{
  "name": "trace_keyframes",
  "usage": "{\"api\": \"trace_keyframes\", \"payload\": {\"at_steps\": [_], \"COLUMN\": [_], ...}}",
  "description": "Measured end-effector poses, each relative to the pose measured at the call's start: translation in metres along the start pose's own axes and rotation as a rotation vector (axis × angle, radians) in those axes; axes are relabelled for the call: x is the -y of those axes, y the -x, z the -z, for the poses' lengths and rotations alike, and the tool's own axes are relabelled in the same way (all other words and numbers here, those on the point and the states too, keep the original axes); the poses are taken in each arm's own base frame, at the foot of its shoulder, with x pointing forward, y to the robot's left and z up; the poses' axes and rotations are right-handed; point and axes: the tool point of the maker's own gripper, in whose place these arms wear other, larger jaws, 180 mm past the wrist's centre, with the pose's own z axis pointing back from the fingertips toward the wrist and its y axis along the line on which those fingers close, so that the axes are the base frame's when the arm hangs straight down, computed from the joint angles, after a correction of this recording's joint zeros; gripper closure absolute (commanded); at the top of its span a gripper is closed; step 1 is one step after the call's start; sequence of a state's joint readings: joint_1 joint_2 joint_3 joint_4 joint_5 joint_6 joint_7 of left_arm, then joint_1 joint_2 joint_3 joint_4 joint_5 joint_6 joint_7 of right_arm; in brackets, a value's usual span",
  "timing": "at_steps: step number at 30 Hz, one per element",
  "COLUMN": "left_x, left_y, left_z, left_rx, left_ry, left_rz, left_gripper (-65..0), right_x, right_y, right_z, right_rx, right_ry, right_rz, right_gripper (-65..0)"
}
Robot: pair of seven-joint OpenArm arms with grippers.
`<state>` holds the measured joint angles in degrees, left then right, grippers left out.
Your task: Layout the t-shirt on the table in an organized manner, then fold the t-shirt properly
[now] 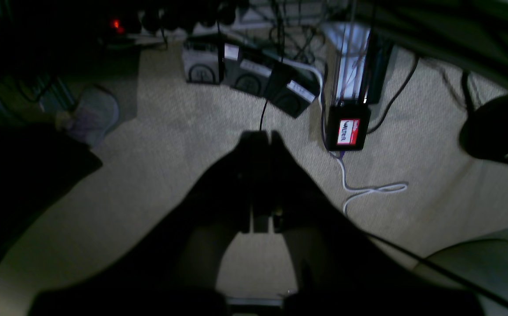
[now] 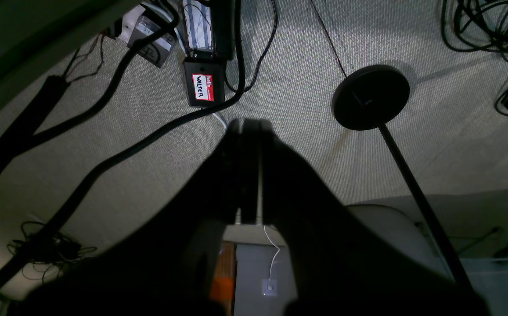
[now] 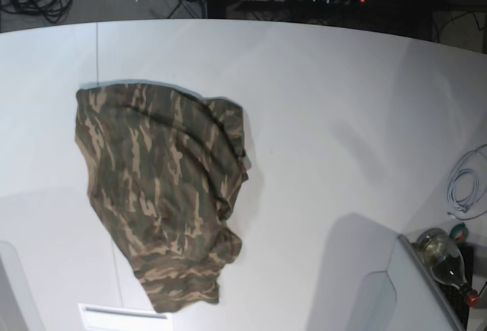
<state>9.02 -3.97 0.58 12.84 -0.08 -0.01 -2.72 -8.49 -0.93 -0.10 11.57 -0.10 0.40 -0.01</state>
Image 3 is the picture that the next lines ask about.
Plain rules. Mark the camouflage t-shirt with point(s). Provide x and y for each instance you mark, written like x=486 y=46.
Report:
x=164 y=172

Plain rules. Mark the clear plastic bottle red cap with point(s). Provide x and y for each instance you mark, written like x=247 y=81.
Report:
x=443 y=259

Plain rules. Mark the green tape roll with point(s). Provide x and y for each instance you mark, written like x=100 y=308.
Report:
x=459 y=233

